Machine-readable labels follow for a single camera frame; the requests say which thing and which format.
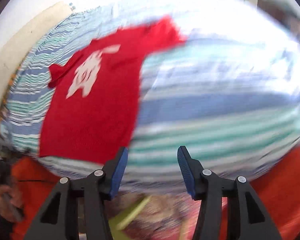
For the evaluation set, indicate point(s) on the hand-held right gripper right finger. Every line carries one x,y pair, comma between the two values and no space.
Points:
185,170

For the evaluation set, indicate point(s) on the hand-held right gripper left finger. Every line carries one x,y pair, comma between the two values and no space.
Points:
120,170

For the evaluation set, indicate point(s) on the red shirt with white print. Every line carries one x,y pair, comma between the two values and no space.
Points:
90,120

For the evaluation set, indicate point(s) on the yellow-green item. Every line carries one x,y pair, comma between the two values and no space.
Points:
128,215

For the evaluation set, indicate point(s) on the floral patterned cloth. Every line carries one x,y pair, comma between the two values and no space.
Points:
162,212

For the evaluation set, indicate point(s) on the blue green striped bed sheet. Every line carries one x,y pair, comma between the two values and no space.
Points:
215,110

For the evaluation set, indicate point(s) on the orange cloth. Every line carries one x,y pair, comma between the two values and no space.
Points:
277,180

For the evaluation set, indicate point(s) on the beige headboard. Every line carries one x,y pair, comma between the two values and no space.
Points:
12,55

